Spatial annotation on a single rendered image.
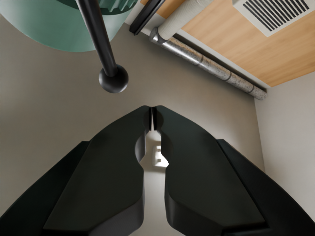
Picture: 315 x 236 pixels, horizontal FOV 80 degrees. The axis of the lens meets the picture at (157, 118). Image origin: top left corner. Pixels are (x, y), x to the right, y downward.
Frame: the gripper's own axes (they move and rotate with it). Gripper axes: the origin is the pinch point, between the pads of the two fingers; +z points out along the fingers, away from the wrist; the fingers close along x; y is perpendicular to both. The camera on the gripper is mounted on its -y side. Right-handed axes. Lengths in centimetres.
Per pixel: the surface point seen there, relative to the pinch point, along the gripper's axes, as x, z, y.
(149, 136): -1, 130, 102
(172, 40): 24, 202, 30
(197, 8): 40, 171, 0
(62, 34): -10.6, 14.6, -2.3
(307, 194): 192, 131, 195
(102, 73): -5.4, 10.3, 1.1
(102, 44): -4.1, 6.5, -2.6
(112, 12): -4.4, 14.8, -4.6
